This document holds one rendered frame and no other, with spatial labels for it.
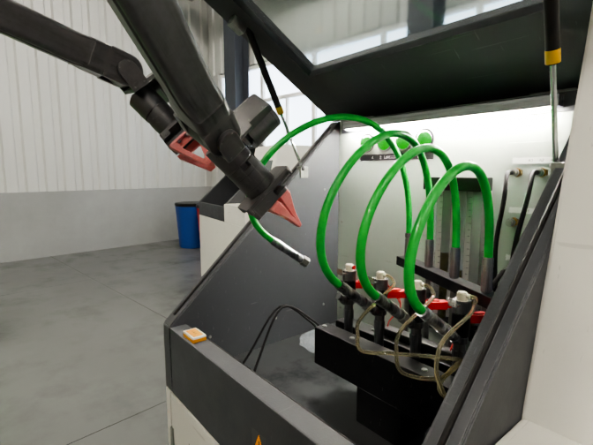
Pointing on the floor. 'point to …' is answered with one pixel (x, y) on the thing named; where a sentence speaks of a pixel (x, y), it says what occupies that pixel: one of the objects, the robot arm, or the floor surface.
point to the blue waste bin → (187, 224)
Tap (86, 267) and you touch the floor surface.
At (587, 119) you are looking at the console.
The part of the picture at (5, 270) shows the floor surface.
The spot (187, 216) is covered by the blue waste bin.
